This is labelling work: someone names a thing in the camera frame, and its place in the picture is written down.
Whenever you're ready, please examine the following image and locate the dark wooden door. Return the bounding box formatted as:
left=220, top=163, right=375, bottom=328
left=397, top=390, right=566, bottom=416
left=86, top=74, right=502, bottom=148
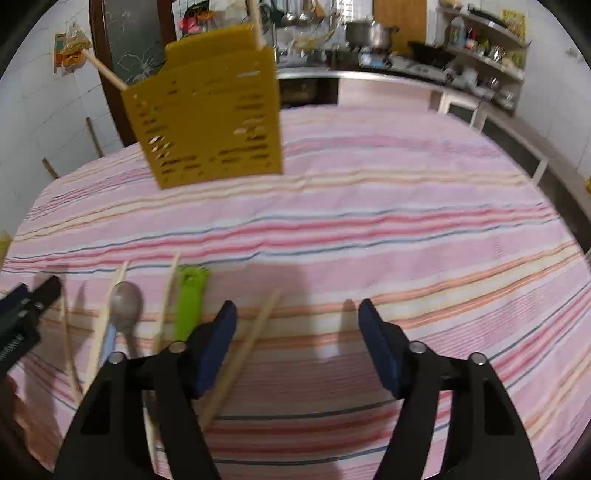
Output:
left=89, top=0, right=179, bottom=147

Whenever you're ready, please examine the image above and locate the black wok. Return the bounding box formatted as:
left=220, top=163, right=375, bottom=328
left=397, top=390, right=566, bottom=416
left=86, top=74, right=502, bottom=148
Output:
left=407, top=41, right=456, bottom=68

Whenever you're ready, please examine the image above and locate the wall shelf with kitchenware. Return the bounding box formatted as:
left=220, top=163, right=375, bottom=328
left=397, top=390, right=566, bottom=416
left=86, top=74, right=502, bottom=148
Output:
left=435, top=1, right=533, bottom=112

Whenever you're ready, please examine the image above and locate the steel pot with lid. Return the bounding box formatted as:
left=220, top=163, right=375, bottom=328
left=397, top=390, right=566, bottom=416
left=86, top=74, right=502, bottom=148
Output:
left=344, top=20, right=399, bottom=51

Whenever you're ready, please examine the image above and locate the wooden chopstick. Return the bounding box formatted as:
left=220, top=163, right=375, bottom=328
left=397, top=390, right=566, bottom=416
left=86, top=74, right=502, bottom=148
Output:
left=198, top=289, right=282, bottom=430
left=82, top=50, right=129, bottom=91
left=59, top=295, right=83, bottom=403
left=143, top=251, right=182, bottom=468
left=246, top=0, right=265, bottom=50
left=84, top=261, right=130, bottom=389

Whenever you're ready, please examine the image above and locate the pink striped tablecloth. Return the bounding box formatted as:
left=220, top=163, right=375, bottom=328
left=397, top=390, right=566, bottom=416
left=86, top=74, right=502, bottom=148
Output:
left=0, top=105, right=591, bottom=480

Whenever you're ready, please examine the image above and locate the green plastic utensil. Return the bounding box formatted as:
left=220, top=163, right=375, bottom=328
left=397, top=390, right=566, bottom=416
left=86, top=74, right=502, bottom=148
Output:
left=174, top=265, right=212, bottom=343

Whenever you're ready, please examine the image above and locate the metal spoon with blue handle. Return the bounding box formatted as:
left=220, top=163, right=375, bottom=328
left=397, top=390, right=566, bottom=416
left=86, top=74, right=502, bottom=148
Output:
left=98, top=281, right=145, bottom=366

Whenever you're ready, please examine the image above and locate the yellow perforated utensil holder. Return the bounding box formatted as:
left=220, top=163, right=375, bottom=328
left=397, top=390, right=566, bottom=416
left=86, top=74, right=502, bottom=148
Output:
left=120, top=25, right=284, bottom=190

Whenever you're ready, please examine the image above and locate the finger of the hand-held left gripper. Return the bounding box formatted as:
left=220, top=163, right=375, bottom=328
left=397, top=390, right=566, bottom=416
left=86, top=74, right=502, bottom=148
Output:
left=21, top=275, right=63, bottom=330
left=0, top=284, right=29, bottom=320

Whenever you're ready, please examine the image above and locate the wooden cutting board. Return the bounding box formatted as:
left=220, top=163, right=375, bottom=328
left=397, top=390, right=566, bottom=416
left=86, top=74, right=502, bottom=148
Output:
left=372, top=0, right=428, bottom=45

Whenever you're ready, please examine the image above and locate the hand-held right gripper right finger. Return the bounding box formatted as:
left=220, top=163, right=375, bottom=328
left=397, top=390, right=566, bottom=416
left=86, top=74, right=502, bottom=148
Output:
left=358, top=298, right=541, bottom=480

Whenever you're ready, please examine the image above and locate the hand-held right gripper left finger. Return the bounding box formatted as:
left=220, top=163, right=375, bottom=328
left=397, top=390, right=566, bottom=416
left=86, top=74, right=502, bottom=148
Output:
left=53, top=300, right=238, bottom=480

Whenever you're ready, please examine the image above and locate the orange hanging plastic bag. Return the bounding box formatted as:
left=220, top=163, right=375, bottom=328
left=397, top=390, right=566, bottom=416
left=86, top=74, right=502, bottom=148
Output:
left=54, top=29, right=94, bottom=75

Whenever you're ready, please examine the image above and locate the row of hanging kitchen utensils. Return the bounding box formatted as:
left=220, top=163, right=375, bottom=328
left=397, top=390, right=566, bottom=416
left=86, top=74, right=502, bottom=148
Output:
left=259, top=0, right=335, bottom=27

